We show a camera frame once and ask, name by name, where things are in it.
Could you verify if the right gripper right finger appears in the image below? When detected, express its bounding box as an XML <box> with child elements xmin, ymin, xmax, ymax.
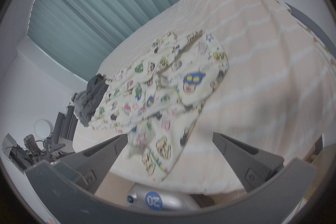
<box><xmin>212</xmin><ymin>132</ymin><xmax>285</xmax><ymax>194</ymax></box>

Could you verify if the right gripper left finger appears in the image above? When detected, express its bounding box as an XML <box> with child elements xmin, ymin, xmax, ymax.
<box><xmin>53</xmin><ymin>133</ymin><xmax>129</xmax><ymax>194</ymax></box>

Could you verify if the white printed pyjama top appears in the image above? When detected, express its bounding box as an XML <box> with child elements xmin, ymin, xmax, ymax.
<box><xmin>90</xmin><ymin>30</ymin><xmax>230</xmax><ymax>183</ymax></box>

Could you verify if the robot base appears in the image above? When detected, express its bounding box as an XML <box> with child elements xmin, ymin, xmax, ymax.
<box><xmin>125</xmin><ymin>183</ymin><xmax>200</xmax><ymax>212</ymax></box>

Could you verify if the black chest of drawers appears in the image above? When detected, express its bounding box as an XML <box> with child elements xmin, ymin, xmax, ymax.
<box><xmin>52</xmin><ymin>111</ymin><xmax>78</xmax><ymax>156</ymax></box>

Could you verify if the dark grey garment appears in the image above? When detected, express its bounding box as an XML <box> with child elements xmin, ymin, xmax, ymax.
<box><xmin>73</xmin><ymin>89</ymin><xmax>106</xmax><ymax>128</ymax></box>

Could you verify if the bed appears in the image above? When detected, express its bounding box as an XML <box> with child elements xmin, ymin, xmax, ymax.
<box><xmin>71</xmin><ymin>0</ymin><xmax>336</xmax><ymax>196</ymax></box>

